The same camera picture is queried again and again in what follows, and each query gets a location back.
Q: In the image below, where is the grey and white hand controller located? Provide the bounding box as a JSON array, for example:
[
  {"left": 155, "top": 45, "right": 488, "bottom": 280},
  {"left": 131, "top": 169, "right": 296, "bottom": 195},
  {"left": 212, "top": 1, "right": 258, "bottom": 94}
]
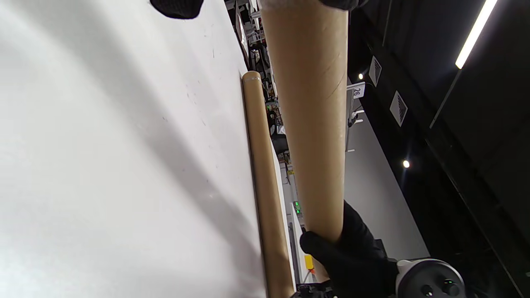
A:
[{"left": 395, "top": 259, "right": 467, "bottom": 298}]

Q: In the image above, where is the person's left hand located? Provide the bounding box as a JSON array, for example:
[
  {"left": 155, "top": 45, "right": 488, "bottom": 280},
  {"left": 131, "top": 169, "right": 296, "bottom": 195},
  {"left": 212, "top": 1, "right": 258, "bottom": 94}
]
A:
[{"left": 150, "top": 0, "right": 369, "bottom": 19}]

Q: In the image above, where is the person's right hand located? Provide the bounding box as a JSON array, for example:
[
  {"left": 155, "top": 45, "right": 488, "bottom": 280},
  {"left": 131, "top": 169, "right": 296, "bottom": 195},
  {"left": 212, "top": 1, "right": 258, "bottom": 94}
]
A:
[{"left": 299, "top": 201, "right": 399, "bottom": 298}]

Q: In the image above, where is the brown cardboard mailing tube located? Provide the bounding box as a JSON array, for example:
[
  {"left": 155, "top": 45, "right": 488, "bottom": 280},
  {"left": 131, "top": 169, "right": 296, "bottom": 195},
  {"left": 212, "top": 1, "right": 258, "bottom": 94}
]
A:
[
  {"left": 241, "top": 70, "right": 296, "bottom": 298},
  {"left": 260, "top": 0, "right": 349, "bottom": 283}
]

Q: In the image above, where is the ceiling light bar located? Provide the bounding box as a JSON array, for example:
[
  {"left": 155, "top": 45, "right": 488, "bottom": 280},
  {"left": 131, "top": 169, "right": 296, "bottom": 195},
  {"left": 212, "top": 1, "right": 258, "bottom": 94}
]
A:
[{"left": 455, "top": 0, "right": 498, "bottom": 70}]

